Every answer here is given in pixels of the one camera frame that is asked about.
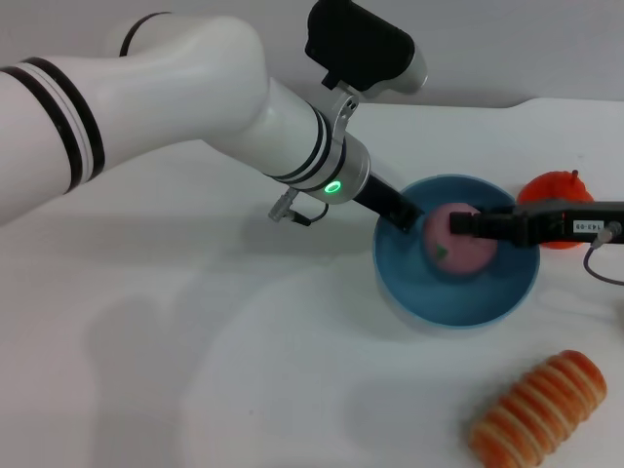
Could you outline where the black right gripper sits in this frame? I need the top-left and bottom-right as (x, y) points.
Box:
(480, 198), (624, 249)

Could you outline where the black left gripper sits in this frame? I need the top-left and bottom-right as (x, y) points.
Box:
(354, 170), (484, 240)

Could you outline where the pink peach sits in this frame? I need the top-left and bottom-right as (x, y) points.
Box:
(421, 203), (499, 275)

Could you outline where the blue bowl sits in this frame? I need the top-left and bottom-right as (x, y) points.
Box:
(372, 174), (541, 332)

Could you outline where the orange-red fruit with stem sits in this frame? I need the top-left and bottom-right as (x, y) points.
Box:
(516, 169), (596, 251)

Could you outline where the striped orange bread roll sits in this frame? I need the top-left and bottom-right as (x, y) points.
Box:
(468, 349), (608, 462)

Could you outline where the thin black right gripper cable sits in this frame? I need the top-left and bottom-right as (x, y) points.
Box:
(583, 221), (624, 287)

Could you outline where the black cable with metal connector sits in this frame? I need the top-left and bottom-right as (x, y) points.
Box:
(266, 188), (331, 228)

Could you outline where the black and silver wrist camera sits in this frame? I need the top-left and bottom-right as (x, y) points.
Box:
(304, 0), (430, 94)

